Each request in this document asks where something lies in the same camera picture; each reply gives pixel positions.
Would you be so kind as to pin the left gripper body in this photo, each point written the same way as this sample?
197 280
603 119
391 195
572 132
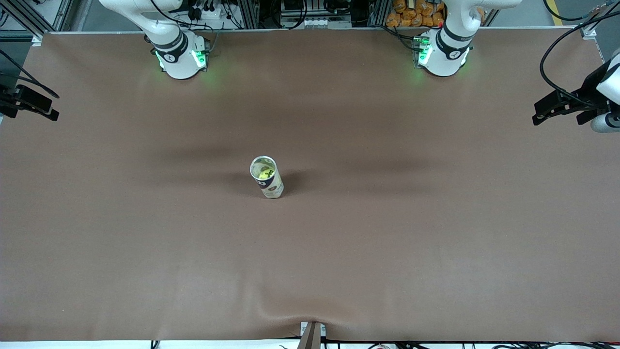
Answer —
583 93

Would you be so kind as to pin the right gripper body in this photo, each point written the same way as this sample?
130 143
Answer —
6 101

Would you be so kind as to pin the yellow tennis ball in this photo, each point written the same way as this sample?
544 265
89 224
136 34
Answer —
265 173

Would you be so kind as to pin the clear Wilson tennis ball can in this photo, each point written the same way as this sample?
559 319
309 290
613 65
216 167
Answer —
273 186

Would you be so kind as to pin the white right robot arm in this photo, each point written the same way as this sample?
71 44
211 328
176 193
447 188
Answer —
177 58

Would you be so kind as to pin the orange packaged items pile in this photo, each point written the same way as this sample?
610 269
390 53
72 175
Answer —
411 17

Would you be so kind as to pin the white power strip with plugs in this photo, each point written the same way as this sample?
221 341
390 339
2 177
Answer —
208 12

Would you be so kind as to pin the brown table mat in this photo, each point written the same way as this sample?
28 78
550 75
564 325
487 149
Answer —
387 266

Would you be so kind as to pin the aluminium frame rail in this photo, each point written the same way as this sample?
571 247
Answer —
36 39
588 33

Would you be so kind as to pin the aluminium profile post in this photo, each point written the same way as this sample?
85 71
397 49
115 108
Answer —
252 14
378 13

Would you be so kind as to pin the metal table edge bracket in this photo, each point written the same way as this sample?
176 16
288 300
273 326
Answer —
312 334

